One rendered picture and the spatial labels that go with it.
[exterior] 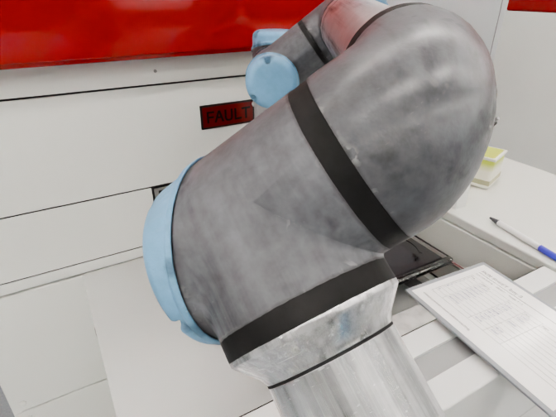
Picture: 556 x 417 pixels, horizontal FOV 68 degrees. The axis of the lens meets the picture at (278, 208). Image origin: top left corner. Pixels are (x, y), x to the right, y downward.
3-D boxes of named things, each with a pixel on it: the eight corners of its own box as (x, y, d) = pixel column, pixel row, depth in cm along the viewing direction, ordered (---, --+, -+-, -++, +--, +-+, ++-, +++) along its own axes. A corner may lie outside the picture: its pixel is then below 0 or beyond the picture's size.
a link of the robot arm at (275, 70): (296, 25, 53) (296, 18, 63) (230, 79, 56) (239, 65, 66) (331, 75, 56) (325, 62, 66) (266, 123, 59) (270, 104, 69)
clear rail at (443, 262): (266, 336, 59) (266, 328, 58) (448, 260, 75) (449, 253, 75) (270, 342, 58) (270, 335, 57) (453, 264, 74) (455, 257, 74)
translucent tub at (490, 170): (451, 180, 88) (457, 150, 85) (464, 170, 93) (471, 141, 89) (487, 191, 83) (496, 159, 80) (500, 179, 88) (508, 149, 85)
